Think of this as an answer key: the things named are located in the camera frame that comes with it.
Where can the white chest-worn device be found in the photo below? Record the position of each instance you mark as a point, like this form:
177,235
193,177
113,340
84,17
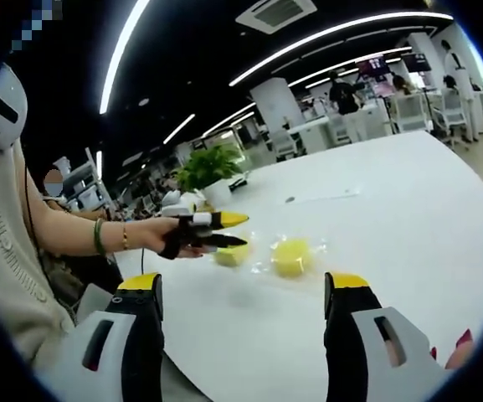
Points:
2,109

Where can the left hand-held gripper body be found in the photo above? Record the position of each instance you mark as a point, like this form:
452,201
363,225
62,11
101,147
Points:
178,205

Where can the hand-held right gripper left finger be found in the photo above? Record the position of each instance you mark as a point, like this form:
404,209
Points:
140,356

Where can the small black object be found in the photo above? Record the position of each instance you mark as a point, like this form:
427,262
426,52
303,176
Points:
239,183

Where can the white pillar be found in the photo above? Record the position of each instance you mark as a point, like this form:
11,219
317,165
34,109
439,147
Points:
274,100

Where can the person's right hand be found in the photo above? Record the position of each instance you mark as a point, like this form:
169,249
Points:
458,352

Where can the white plant pot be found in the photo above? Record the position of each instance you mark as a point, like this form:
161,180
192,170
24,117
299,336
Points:
218,193

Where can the green bangle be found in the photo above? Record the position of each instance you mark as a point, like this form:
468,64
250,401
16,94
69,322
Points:
99,236

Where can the ceiling air conditioner vent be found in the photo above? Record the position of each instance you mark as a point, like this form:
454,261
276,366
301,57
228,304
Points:
276,14

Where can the yellow round silicone block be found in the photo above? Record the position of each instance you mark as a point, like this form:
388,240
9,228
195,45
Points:
291,257

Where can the yellow rectangular silicone block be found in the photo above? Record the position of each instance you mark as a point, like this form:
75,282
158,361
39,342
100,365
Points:
230,256

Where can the green potted plant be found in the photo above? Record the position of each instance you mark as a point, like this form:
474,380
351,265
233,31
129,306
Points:
207,165

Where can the clear plastic wrapper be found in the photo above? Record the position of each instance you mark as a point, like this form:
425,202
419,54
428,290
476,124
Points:
320,247
253,236

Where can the white chair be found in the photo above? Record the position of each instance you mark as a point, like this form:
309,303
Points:
452,111

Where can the small hanging screen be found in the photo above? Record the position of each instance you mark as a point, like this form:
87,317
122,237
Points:
371,66

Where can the person's left hand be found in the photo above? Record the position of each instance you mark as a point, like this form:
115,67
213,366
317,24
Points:
157,236

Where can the long curved ceiling light strip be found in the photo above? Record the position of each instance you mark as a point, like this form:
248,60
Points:
117,63

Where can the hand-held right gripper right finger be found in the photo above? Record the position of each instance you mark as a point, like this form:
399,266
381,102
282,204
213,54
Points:
350,356

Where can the person's cream knit sweater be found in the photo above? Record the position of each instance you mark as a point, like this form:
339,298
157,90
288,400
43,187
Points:
11,259

